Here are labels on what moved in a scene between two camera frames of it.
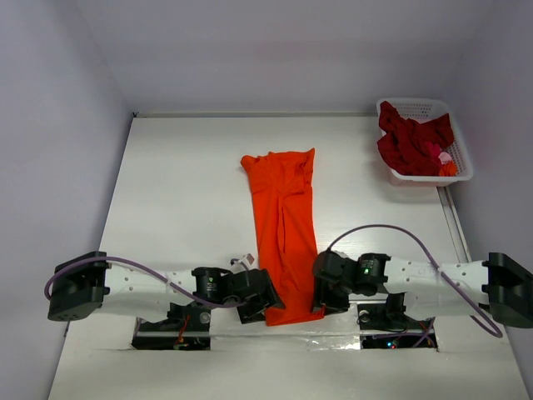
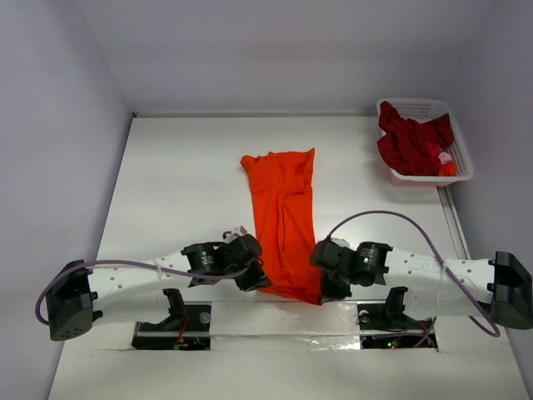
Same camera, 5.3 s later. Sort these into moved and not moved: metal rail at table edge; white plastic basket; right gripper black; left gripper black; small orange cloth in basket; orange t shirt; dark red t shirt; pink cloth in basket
Moved: left gripper black; orange t shirt; right gripper black
Not moved: small orange cloth in basket; pink cloth in basket; dark red t shirt; metal rail at table edge; white plastic basket
